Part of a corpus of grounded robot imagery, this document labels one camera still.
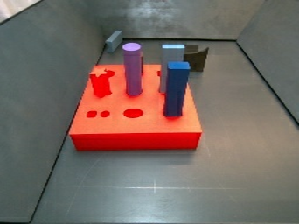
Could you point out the dark blue rectangular peg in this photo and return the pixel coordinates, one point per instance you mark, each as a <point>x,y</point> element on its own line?
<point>178,74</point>

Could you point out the dark olive curved fixture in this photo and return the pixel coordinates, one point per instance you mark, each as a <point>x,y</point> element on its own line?
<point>195,57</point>

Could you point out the purple cylinder peg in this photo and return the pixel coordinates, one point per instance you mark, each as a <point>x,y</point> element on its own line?
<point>132,65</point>

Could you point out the red fixture base block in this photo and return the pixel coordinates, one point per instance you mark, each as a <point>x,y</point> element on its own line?
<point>119,122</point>

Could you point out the red star peg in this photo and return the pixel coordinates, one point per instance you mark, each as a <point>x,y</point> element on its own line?
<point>99,77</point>

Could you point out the light blue square peg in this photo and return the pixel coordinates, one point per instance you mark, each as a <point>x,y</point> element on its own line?
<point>172,53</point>

